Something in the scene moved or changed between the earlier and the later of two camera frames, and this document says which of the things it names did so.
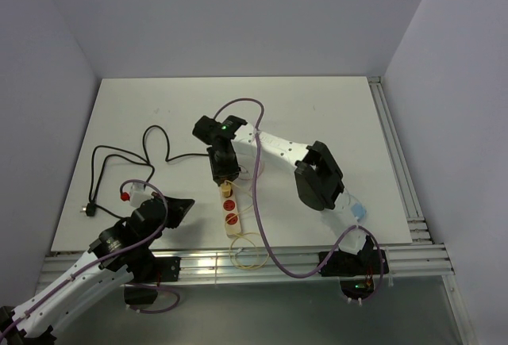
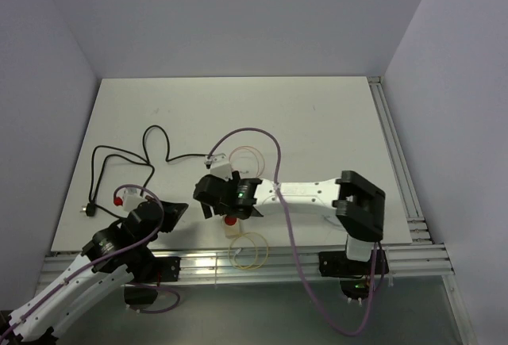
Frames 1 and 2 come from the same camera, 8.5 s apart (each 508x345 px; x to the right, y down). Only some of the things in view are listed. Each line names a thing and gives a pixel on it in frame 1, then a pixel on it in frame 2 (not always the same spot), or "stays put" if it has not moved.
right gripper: [220, 172] to [235, 180]
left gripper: [178, 208] stays put
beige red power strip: [231, 216] stays put
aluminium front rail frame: [427, 260] stays put
